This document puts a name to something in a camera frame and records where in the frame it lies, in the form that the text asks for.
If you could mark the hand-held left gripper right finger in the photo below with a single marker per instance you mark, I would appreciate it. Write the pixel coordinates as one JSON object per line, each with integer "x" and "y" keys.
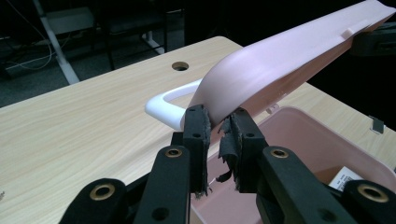
{"x": 246, "y": 149}

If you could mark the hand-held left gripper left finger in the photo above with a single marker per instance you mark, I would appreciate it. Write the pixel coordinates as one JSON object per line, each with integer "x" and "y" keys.
{"x": 196, "y": 140}

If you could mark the pink plastic storage box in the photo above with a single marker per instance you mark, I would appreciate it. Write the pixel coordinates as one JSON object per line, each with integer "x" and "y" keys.
{"x": 280, "y": 62}

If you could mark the grey metal clip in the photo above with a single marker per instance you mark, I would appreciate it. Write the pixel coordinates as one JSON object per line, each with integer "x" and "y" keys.
{"x": 378, "y": 125}

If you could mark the white desk leg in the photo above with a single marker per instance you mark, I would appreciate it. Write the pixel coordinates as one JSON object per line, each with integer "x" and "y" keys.
{"x": 57, "y": 46}
{"x": 153, "y": 43}

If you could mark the black chair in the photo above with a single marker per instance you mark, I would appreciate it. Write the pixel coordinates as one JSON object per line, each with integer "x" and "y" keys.
{"x": 137, "y": 28}

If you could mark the grey box under desk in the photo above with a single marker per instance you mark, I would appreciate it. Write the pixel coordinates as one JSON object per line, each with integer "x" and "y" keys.
{"x": 70, "y": 20}

